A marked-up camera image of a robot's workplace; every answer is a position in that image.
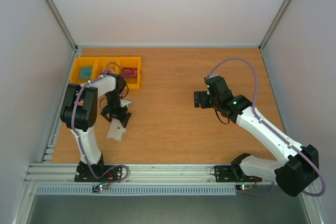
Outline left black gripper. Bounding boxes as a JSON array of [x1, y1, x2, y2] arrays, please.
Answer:
[[102, 90, 132, 127]]

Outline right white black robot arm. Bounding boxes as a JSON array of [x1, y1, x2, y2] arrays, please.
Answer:
[[194, 75, 319, 197]]

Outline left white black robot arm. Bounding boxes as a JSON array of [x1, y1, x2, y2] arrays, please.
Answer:
[[60, 73, 131, 181]]

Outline red card in bin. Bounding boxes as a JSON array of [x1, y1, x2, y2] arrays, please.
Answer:
[[122, 67, 138, 79]]

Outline white red-dot card in bin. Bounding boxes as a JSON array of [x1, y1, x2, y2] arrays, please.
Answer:
[[101, 68, 115, 75]]

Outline teal card in bin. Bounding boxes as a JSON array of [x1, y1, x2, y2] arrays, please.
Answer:
[[78, 67, 92, 79]]

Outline yellow three-compartment bin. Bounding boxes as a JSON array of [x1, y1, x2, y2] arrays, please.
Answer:
[[69, 56, 143, 90]]

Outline left small circuit board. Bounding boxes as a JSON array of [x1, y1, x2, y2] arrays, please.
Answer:
[[92, 184, 109, 193]]

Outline small circuit board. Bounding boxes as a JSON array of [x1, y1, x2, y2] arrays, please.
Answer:
[[92, 184, 109, 193], [236, 184, 254, 191]]

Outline right small circuit board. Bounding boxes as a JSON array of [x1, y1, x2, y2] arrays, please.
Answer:
[[236, 184, 254, 191]]

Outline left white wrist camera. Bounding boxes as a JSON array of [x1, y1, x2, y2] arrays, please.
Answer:
[[120, 99, 132, 108]]

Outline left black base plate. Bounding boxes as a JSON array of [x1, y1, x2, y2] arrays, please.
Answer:
[[74, 162, 125, 183]]

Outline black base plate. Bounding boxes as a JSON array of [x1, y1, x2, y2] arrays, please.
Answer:
[[74, 162, 125, 183], [210, 165, 262, 183]]

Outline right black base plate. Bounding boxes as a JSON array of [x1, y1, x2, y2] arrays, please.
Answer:
[[210, 165, 262, 183]]

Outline grey slotted cable duct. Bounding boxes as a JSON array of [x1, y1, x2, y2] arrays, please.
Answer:
[[36, 185, 236, 196]]

